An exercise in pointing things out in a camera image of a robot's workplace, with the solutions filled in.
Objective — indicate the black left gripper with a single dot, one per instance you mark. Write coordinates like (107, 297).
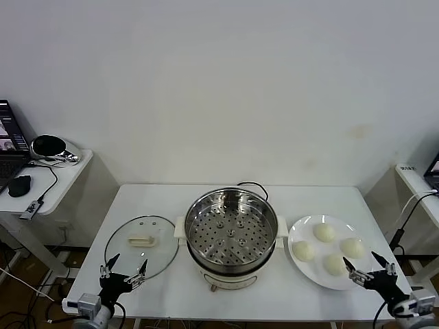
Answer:
(111, 284)

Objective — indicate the black open laptop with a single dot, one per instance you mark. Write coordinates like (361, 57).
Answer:
(10, 130)

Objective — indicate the cream electric pot base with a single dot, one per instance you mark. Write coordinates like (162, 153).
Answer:
(229, 279)

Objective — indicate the white round plate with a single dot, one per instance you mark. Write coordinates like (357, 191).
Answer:
(308, 270)

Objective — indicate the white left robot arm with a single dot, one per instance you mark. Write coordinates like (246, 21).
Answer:
(99, 317)

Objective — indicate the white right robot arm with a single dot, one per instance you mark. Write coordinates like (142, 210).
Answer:
(411, 318)

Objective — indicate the white rounded side desk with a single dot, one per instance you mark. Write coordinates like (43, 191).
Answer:
(73, 171)

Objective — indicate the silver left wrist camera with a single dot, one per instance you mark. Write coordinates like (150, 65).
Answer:
(85, 303)

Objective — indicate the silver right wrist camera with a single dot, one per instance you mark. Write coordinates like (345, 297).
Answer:
(423, 301)

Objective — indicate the white steamed baozi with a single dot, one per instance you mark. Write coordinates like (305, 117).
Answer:
(324, 233)
(334, 264)
(352, 247)
(303, 251)

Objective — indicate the perforated steel steamer basket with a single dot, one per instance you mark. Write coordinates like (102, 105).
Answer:
(205, 219)

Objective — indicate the dark laptop with blue edge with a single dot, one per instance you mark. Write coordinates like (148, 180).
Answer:
(433, 171)

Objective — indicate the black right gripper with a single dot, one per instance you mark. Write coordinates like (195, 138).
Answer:
(385, 284)

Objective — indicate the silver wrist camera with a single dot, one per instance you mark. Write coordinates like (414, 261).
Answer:
(85, 303)
(423, 301)

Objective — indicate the black computer mouse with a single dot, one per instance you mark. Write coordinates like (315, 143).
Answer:
(20, 185)

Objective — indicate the chrome and black headset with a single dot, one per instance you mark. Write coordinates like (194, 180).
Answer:
(51, 145)

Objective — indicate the grey usb hub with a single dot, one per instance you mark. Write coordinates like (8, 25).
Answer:
(31, 207)

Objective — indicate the white side desk with label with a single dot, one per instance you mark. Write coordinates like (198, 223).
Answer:
(413, 181)

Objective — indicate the white printed desk label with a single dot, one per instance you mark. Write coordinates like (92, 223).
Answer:
(407, 168)

